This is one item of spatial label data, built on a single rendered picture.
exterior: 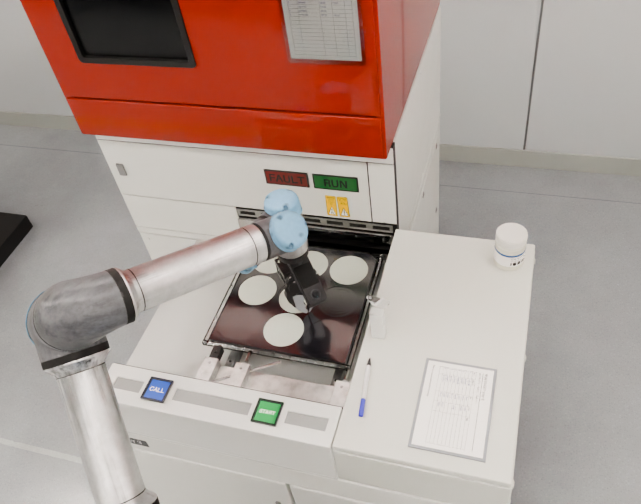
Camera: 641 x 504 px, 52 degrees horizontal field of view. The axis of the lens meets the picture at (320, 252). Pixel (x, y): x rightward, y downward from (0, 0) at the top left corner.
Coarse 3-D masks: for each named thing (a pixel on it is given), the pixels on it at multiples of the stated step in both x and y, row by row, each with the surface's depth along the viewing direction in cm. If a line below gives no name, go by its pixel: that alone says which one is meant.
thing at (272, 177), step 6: (270, 174) 168; (276, 174) 167; (282, 174) 167; (288, 174) 166; (294, 174) 166; (300, 174) 165; (270, 180) 170; (276, 180) 169; (282, 180) 168; (288, 180) 168; (294, 180) 167; (300, 180) 167; (306, 180) 166; (306, 186) 167
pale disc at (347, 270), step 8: (352, 256) 173; (336, 264) 172; (344, 264) 172; (352, 264) 171; (360, 264) 171; (336, 272) 170; (344, 272) 170; (352, 272) 170; (360, 272) 169; (336, 280) 168; (344, 280) 168; (352, 280) 168; (360, 280) 167
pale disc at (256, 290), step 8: (248, 280) 172; (256, 280) 172; (264, 280) 171; (272, 280) 171; (240, 288) 170; (248, 288) 170; (256, 288) 170; (264, 288) 169; (272, 288) 169; (240, 296) 169; (248, 296) 168; (256, 296) 168; (264, 296) 168; (272, 296) 167; (256, 304) 166
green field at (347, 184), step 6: (318, 180) 165; (324, 180) 164; (330, 180) 164; (336, 180) 163; (342, 180) 162; (348, 180) 162; (354, 180) 161; (318, 186) 166; (324, 186) 166; (330, 186) 165; (336, 186) 164; (342, 186) 164; (348, 186) 163; (354, 186) 163
